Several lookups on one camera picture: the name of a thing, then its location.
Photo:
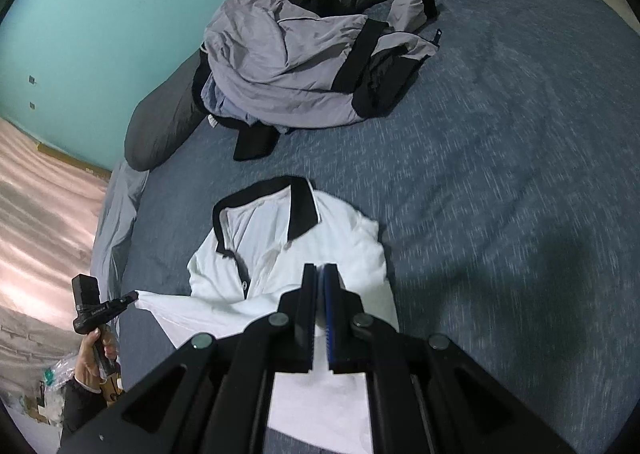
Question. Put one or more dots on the pink curtain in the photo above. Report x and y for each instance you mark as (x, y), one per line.
(40, 244)

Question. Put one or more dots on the white polo shirt black trim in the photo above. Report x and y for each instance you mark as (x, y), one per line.
(320, 244)

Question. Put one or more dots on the clear plastic bag green print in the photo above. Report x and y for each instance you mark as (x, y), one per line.
(60, 374)

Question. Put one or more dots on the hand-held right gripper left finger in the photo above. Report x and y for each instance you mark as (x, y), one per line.
(311, 319)

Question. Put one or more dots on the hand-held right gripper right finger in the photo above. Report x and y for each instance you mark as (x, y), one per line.
(330, 324)

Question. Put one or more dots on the person's left forearm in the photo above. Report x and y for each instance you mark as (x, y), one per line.
(80, 409)

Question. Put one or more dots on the cardboard box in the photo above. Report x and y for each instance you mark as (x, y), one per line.
(111, 386)

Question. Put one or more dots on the wooden window frame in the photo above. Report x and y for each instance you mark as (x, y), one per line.
(75, 161)

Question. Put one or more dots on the dark grey long pillow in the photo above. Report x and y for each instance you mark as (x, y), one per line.
(165, 123)

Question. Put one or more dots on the blue patterned bed sheet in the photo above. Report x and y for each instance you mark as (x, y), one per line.
(500, 184)

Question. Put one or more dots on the grey jacket black trim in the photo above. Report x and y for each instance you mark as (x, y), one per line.
(280, 63)

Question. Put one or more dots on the small cream cloth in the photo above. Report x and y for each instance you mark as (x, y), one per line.
(212, 121)

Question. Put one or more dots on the person's left hand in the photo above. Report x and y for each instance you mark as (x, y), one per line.
(87, 359)

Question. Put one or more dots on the light grey duvet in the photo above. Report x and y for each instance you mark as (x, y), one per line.
(115, 224)

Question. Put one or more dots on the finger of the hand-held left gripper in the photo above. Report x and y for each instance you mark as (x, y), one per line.
(125, 301)

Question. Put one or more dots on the light blue shirt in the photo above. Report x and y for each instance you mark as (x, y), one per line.
(225, 103)

